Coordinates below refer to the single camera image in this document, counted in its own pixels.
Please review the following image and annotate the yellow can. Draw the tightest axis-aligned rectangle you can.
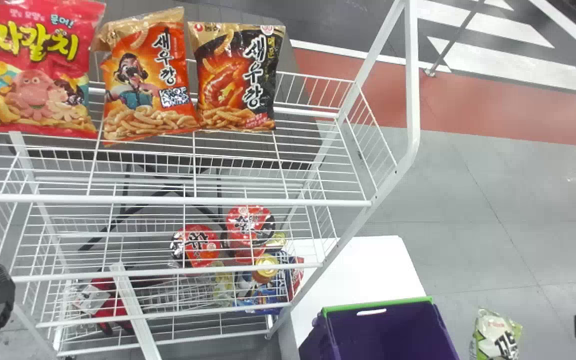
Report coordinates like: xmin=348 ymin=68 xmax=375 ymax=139
xmin=252 ymin=253 xmax=281 ymax=286

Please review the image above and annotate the blue snack packet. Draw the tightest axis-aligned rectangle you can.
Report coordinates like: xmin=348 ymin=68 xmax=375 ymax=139
xmin=234 ymin=250 xmax=305 ymax=316

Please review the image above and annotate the white slab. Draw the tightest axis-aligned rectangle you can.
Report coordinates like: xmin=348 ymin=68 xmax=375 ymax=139
xmin=277 ymin=235 xmax=427 ymax=360

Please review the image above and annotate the black and orange snack packet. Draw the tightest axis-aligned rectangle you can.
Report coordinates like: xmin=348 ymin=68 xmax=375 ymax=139
xmin=187 ymin=21 xmax=287 ymax=133

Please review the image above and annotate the white wire rack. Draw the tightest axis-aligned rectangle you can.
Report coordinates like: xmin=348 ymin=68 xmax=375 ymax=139
xmin=0 ymin=0 xmax=422 ymax=360

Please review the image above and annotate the red noodle cup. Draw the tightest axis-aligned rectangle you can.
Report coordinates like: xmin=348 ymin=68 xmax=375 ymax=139
xmin=170 ymin=224 xmax=223 ymax=271
xmin=225 ymin=204 xmax=277 ymax=264

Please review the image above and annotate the green snack packet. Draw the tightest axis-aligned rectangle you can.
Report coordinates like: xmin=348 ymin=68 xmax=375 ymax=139
xmin=469 ymin=308 xmax=523 ymax=360

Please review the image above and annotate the purple crate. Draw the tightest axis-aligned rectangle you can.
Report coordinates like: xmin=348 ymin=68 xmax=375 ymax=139
xmin=298 ymin=296 xmax=462 ymax=360

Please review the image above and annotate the red and white snack packet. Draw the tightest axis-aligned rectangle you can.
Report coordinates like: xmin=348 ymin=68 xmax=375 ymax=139
xmin=72 ymin=276 xmax=135 ymax=335

